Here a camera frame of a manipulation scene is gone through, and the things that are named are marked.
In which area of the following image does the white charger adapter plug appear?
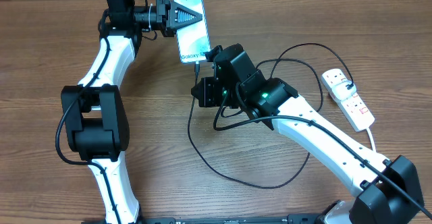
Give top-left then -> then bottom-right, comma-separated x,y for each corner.
330,80 -> 357,103

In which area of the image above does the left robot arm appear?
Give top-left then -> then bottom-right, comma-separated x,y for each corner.
55,0 -> 204,223

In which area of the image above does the white power strip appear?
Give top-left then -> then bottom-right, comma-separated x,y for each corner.
321,69 -> 375,132

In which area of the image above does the Samsung Galaxy smartphone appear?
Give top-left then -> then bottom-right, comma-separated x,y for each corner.
172,0 -> 210,63

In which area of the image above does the black USB charging cable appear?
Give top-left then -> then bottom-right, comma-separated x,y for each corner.
187,43 -> 355,190

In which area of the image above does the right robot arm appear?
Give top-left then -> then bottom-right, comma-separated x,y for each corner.
191,44 -> 425,223

